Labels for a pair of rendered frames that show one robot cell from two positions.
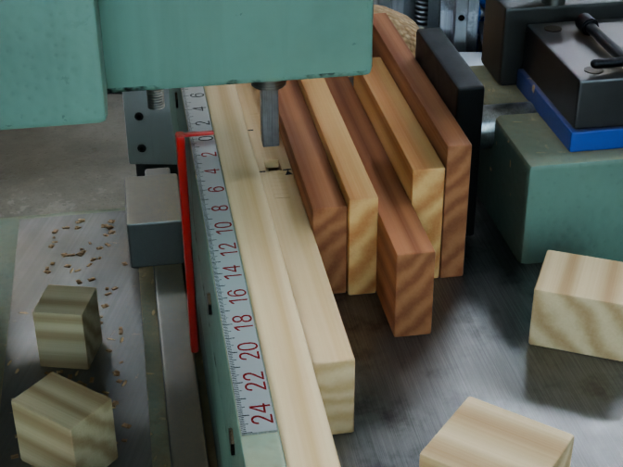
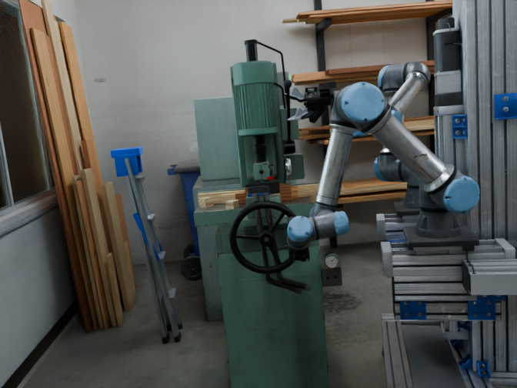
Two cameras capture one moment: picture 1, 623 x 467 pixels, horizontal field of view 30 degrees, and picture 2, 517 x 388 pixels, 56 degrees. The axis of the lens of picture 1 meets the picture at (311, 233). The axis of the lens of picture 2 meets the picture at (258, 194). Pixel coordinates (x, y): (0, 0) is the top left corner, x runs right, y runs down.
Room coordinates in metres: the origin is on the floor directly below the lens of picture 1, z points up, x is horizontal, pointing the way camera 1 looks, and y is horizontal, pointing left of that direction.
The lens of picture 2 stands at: (0.96, -2.12, 1.28)
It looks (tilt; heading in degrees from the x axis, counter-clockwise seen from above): 9 degrees down; 101
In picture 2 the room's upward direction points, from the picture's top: 5 degrees counter-clockwise
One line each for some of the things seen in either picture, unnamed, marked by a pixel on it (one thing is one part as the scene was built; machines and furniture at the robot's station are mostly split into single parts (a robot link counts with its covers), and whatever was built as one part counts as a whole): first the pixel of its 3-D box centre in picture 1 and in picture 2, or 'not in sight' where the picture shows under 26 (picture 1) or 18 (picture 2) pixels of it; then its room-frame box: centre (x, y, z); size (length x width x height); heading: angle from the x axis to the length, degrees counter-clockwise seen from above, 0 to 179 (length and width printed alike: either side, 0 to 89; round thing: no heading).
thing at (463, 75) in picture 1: (495, 126); not in sight; (0.60, -0.11, 0.95); 0.09 x 0.07 x 0.09; 9
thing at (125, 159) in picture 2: not in sight; (148, 244); (-0.23, 0.54, 0.58); 0.27 x 0.25 x 1.16; 15
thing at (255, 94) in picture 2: not in sight; (255, 99); (0.58, 0.02, 1.35); 0.18 x 0.18 x 0.31
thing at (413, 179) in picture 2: not in sight; (418, 168); (1.27, 0.12, 0.98); 0.13 x 0.12 x 0.14; 146
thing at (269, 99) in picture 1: (269, 102); not in sight; (0.58, 0.02, 0.97); 0.01 x 0.01 x 0.05; 9
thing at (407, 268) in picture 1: (365, 184); (261, 196); (0.58, -0.03, 0.92); 0.23 x 0.02 x 0.05; 9
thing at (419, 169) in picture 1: (393, 160); not in sight; (0.59, -0.05, 0.93); 0.15 x 0.02 x 0.07; 9
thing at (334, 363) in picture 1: (253, 128); (282, 194); (0.67, 0.04, 0.92); 0.55 x 0.02 x 0.04; 9
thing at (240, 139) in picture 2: not in sight; (258, 139); (0.53, 0.31, 1.16); 0.22 x 0.22 x 0.72; 9
